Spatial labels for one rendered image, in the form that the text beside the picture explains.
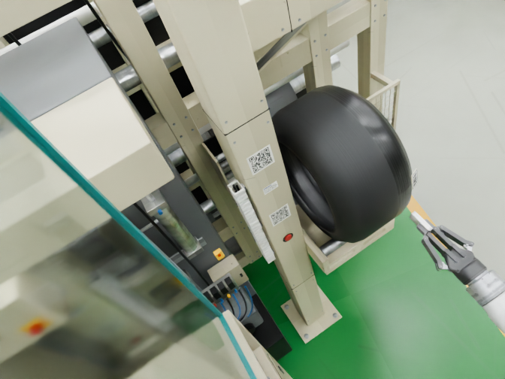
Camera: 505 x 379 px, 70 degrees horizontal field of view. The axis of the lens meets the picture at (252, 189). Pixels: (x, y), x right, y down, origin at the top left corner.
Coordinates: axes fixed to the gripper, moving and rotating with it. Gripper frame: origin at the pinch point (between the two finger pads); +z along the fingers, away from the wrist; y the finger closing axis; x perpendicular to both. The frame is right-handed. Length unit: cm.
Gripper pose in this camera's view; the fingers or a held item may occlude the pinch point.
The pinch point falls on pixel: (420, 222)
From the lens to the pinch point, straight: 119.0
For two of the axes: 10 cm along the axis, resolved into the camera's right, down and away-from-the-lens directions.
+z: -5.2, -6.9, 4.9
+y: -8.3, 5.3, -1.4
